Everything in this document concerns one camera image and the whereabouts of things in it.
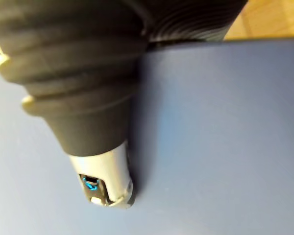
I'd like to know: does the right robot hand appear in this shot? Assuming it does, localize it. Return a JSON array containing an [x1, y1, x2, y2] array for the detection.
[[0, 0, 249, 211]]

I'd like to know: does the blue folder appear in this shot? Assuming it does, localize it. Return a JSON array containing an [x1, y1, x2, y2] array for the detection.
[[0, 39, 294, 235]]

